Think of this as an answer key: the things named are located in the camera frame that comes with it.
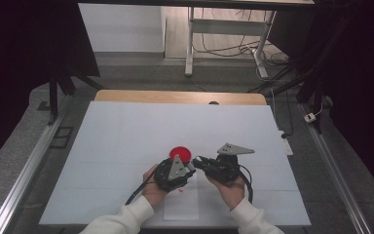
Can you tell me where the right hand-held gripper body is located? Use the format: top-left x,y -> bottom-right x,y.
204,142 -> 255,184

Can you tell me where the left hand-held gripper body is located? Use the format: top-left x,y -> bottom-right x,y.
153,154 -> 193,193

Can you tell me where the round red ink pad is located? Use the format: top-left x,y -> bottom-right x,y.
168,145 -> 193,164

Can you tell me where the person's left hand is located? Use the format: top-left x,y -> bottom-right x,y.
141,163 -> 172,210

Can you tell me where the person's right hand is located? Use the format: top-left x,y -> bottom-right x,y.
206,175 -> 246,211

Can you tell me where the white paper sheet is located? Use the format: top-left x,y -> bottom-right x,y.
163,173 -> 201,221

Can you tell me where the white table cover board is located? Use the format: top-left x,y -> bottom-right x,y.
38,100 -> 313,228

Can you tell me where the wooden table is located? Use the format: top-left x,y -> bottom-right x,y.
93,89 -> 268,106

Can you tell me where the black metal stand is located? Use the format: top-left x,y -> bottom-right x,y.
46,62 -> 105,127
247,13 -> 355,135

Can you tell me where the dark curtain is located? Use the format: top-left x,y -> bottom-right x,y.
0,0 -> 101,175
267,0 -> 374,203

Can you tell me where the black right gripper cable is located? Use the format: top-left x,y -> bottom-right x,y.
238,164 -> 254,205

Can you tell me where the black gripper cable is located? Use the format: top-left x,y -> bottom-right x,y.
124,164 -> 164,206
238,164 -> 254,205

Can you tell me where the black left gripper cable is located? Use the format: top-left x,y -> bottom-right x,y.
124,164 -> 164,206

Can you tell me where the black cable beside table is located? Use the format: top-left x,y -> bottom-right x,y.
270,88 -> 295,139

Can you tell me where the white plug with cable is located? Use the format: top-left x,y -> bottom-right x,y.
303,102 -> 324,124

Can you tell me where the aluminium floor rail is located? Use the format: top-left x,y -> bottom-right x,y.
0,111 -> 67,234
299,103 -> 373,234

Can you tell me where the tangle of floor cables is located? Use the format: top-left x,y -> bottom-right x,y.
193,7 -> 290,67

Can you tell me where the white metal desk frame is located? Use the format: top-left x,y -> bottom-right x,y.
184,6 -> 278,79

